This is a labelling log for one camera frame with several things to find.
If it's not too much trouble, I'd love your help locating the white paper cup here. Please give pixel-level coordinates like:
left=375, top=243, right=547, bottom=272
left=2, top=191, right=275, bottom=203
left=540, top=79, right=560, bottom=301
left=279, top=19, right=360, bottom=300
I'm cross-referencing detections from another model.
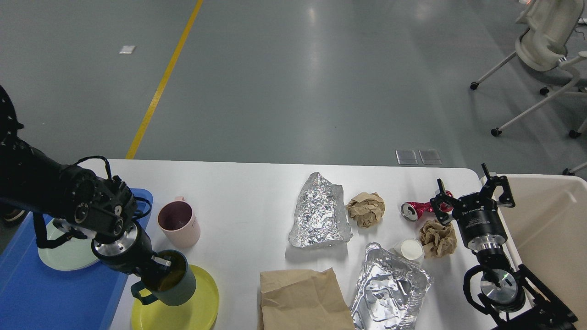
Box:
left=393, top=238, right=424, bottom=266

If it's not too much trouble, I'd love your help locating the crumpled brown paper ball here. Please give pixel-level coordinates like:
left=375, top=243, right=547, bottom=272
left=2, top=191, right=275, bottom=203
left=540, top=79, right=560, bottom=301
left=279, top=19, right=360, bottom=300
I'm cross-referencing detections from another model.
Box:
left=345, top=192, right=386, bottom=228

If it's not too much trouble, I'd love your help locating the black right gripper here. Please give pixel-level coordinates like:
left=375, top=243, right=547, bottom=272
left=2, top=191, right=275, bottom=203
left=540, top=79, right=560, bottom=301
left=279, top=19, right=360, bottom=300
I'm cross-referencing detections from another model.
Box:
left=430, top=163, right=516, bottom=250

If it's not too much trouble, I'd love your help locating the floor outlet plate left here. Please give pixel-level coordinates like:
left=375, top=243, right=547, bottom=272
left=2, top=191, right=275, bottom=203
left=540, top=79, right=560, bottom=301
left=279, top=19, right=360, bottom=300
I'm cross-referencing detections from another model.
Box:
left=395, top=149, right=419, bottom=165

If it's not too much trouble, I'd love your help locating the floor outlet plate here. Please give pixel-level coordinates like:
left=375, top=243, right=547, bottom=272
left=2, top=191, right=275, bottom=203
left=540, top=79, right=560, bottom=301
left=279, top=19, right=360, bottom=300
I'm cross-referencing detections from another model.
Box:
left=395, top=149, right=419, bottom=165
left=419, top=149, right=443, bottom=165

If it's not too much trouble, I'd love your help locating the brown paper bag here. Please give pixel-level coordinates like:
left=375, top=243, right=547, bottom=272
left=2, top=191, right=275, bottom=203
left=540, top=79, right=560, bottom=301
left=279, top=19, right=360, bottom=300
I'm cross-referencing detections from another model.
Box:
left=257, top=268, right=354, bottom=330

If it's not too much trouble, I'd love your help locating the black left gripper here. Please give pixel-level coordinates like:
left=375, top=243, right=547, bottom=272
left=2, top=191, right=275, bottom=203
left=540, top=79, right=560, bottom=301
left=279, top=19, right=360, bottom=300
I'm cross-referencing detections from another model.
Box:
left=91, top=221, right=174, bottom=275

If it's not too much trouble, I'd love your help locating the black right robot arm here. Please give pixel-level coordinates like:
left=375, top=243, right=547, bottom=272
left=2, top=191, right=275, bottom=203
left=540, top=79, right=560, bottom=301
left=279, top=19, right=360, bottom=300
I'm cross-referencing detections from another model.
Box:
left=430, top=164, right=578, bottom=330

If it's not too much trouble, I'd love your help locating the crumpled brown paper wad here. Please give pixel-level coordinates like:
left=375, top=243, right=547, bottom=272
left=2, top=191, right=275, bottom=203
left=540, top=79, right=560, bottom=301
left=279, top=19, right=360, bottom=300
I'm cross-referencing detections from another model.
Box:
left=419, top=220, right=458, bottom=259

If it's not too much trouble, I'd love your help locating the blue plastic tray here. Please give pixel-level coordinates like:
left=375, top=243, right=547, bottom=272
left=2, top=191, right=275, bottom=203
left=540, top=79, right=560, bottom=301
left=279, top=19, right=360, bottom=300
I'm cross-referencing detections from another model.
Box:
left=0, top=214, right=128, bottom=330

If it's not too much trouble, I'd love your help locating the dark teal mug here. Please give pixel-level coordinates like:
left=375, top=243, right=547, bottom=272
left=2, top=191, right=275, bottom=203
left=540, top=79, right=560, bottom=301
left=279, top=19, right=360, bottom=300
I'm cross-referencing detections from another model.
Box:
left=131, top=249, right=197, bottom=306

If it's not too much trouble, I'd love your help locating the crushed red can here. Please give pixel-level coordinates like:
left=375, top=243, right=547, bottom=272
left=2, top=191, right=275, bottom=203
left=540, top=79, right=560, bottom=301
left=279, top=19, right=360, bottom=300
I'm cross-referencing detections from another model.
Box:
left=399, top=190, right=453, bottom=222

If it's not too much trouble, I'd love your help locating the white office chair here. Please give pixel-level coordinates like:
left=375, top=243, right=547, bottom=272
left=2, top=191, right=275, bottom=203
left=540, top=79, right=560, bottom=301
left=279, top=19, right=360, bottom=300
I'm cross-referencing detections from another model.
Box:
left=470, top=0, right=586, bottom=137

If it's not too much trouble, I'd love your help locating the yellow plate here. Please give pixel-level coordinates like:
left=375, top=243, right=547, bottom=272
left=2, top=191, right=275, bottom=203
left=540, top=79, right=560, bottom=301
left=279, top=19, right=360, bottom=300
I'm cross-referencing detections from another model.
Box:
left=131, top=264, right=220, bottom=330

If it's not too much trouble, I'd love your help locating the floor outlet plate right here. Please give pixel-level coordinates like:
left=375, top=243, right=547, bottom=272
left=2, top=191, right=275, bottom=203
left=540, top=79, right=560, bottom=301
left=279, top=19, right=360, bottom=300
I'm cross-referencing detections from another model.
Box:
left=419, top=149, right=443, bottom=165

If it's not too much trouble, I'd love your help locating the pink mug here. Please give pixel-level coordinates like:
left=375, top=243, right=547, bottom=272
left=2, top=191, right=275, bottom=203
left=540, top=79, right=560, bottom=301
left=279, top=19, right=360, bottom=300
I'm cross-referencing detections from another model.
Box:
left=157, top=196, right=201, bottom=248

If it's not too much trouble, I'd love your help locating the beige plastic bin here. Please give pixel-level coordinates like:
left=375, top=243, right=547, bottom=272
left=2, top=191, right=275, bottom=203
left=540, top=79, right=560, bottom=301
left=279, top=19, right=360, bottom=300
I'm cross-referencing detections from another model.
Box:
left=500, top=174, right=587, bottom=330

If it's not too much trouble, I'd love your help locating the aluminium foil tray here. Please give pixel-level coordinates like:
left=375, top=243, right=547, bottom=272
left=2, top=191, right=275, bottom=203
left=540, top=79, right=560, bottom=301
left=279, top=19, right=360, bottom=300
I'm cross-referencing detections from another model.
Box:
left=349, top=242, right=434, bottom=330

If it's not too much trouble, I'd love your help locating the person in khaki trousers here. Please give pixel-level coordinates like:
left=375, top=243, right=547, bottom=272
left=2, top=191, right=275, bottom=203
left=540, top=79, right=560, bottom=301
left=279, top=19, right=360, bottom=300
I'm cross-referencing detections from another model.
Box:
left=1, top=209, right=28, bottom=227

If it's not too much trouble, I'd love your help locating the pale green plate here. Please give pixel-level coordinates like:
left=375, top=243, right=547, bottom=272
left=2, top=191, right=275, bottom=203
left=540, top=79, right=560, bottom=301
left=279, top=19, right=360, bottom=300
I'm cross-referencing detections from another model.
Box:
left=37, top=238, right=99, bottom=271

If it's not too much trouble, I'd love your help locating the crumpled aluminium foil sheet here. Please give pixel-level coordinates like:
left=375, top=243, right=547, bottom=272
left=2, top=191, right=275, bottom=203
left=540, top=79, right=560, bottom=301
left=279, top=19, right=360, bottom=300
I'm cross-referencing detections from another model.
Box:
left=288, top=172, right=354, bottom=249

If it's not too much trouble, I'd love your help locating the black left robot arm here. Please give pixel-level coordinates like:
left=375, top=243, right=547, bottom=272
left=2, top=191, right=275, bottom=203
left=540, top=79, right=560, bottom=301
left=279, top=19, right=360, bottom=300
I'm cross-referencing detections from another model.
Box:
left=1, top=88, right=172, bottom=277

